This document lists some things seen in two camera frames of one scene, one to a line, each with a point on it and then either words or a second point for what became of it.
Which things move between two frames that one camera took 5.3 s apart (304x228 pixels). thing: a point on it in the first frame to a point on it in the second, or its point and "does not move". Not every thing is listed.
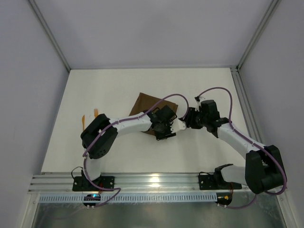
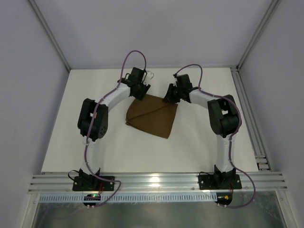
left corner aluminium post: x=50 y=33 does not move
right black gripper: x=191 y=118 to x=174 y=93
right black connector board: x=223 y=198 does not move
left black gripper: x=165 y=134 to x=141 y=90
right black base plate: x=207 y=182 does not move
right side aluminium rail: x=246 y=104 does not move
